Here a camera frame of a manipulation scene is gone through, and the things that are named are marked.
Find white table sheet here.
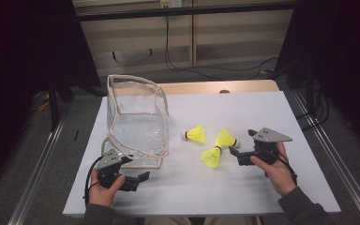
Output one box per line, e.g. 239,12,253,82
62,91,341,218

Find right hand-held gripper black cable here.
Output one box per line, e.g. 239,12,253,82
262,148,298,186

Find black horizontal bar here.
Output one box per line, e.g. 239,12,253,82
76,1,298,23

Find black metal stand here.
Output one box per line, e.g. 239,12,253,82
48,74,74,132

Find transparent bag with beige trim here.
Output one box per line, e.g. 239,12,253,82
101,74,171,171

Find black floor cables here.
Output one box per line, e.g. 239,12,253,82
294,79,331,130

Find white power outlet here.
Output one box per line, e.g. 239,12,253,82
159,0,183,8

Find person's right hand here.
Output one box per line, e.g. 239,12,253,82
249,142,298,198

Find yellow shuttlecock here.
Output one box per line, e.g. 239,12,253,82
201,145,223,169
215,127,241,149
182,125,206,144

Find left hand-held gripper black cable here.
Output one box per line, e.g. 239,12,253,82
83,156,102,207

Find aluminium floor rail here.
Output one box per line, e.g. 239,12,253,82
292,90,360,225
7,118,67,225

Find yellow floor cable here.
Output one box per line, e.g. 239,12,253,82
32,90,51,113

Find black curtain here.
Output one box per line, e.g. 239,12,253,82
275,0,360,154
0,0,101,195

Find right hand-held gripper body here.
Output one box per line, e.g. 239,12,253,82
237,127,293,167

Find black hanging wall cable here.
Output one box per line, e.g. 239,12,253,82
164,15,279,81

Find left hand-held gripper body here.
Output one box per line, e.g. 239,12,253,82
95,148,140,192

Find hand-held gripper black cable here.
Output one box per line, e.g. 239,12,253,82
262,148,298,186
83,156,102,207

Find person's left hand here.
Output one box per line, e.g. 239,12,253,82
88,170,127,208

